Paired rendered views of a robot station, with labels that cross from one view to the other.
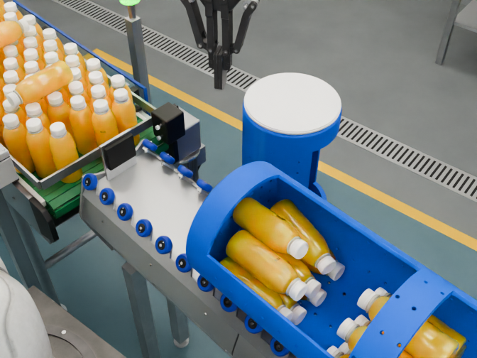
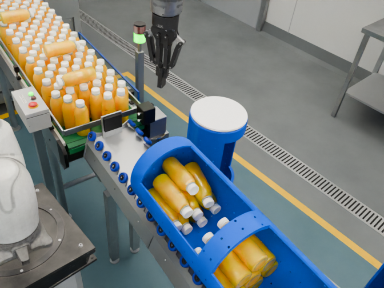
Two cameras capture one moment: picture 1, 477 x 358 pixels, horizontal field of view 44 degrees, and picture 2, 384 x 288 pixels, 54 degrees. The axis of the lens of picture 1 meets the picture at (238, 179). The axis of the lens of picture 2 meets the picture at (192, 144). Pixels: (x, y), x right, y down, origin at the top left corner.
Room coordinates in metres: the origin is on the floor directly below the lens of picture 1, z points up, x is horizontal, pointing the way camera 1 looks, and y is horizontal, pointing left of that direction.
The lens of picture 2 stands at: (-0.15, -0.18, 2.11)
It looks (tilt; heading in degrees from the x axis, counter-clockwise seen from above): 41 degrees down; 5
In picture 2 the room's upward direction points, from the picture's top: 7 degrees clockwise
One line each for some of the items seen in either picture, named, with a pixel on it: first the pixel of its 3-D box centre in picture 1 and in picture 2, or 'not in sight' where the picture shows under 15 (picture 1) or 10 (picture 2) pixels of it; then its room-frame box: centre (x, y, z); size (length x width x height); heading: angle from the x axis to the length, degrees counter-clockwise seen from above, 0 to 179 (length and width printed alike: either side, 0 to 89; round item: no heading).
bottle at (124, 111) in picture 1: (125, 119); (121, 106); (1.32, 0.33, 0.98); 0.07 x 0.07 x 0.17
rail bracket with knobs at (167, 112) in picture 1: (167, 125); (145, 114); (1.33, 0.21, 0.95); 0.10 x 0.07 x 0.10; 135
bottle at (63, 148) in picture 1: (64, 154); (82, 118); (1.18, 0.47, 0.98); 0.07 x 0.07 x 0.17
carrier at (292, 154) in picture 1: (283, 206); (208, 176); (1.34, -0.15, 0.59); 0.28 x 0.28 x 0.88
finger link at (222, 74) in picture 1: (222, 68); (163, 76); (0.85, 0.03, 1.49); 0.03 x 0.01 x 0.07; 166
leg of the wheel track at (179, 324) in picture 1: (174, 296); (134, 219); (1.16, 0.22, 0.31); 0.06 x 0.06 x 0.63; 45
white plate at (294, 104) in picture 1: (292, 101); (219, 113); (1.34, -0.15, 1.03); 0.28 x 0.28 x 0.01
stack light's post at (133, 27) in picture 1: (150, 145); (139, 128); (1.69, 0.34, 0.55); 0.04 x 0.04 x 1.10; 45
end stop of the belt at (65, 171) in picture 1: (103, 148); (105, 120); (1.22, 0.37, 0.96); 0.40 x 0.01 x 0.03; 135
